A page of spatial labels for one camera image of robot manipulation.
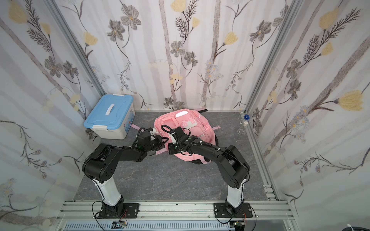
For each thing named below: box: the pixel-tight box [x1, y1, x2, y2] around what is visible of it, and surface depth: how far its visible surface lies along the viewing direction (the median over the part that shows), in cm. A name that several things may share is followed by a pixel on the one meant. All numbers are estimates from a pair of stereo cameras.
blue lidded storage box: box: [83, 94, 136, 140], surface depth 98 cm
